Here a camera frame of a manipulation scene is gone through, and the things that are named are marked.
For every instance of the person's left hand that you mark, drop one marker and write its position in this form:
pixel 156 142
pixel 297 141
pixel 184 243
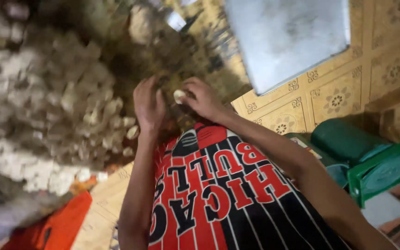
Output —
pixel 148 111

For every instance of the person's right hand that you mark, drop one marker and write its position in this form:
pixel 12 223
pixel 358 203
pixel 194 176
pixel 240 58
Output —
pixel 205 102

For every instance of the person's left fingers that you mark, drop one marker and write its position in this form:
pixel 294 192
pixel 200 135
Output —
pixel 148 91

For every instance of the person's right fingers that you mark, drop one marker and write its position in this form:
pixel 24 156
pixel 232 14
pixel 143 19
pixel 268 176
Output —
pixel 193 91

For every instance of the white garlic clove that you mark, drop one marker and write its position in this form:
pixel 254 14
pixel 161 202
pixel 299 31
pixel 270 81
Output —
pixel 179 96

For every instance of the heap of brown garlic skins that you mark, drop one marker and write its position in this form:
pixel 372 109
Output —
pixel 172 52

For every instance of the grey metal tray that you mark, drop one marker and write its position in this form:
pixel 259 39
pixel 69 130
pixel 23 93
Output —
pixel 286 41

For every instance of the heap of white garlic bulbs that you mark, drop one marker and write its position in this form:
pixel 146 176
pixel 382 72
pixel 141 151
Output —
pixel 43 104

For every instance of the red black striped shirt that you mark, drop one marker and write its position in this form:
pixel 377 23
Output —
pixel 227 201

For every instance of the dark green rolled cushion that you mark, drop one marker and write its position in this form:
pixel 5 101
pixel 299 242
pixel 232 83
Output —
pixel 345 139

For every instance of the orange plastic bag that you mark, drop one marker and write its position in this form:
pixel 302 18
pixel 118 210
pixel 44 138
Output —
pixel 56 225

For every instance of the teal plastic bowl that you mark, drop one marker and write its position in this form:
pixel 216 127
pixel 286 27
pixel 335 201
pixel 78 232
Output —
pixel 339 174

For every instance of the green plastic stool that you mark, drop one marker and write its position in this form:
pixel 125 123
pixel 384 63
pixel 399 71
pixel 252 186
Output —
pixel 384 170

